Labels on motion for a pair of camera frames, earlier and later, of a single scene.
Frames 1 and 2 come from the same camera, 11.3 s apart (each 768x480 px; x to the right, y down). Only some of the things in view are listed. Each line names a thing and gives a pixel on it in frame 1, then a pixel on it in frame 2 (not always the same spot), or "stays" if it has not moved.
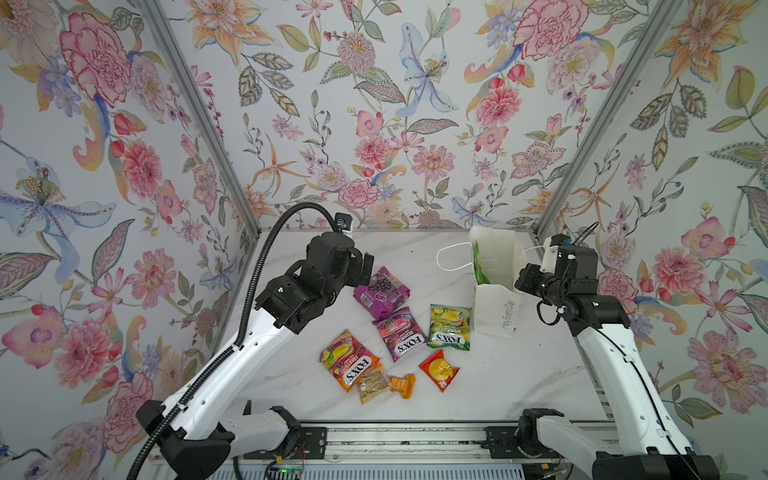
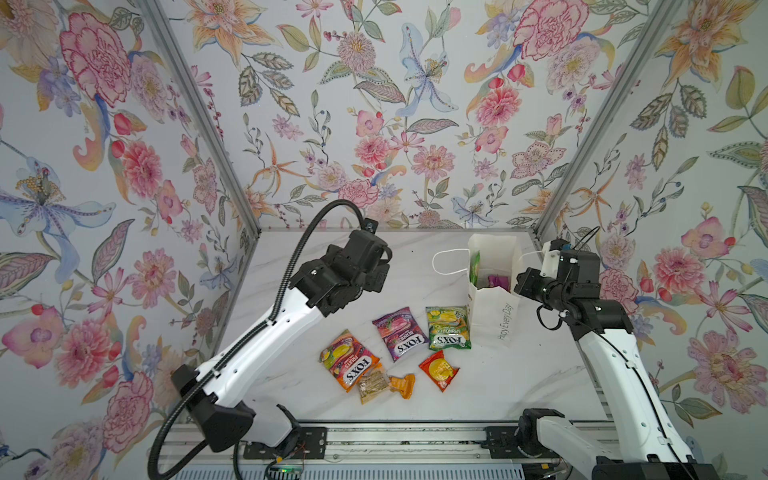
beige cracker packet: (372, 384) stays
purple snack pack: (383, 295) → (502, 281)
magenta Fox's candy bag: (401, 332) stays
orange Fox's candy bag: (346, 361) stays
